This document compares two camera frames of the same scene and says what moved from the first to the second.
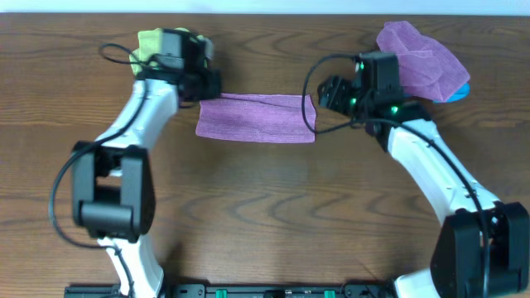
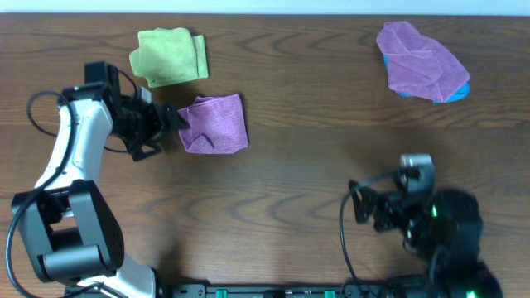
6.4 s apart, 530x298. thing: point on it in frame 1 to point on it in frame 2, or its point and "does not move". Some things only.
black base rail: [244, 290] does not move
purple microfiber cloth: [257, 117] to [216, 125]
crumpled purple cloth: [426, 69] does not move
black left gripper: [205, 85] to [156, 125]
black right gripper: [335, 93] to [382, 209]
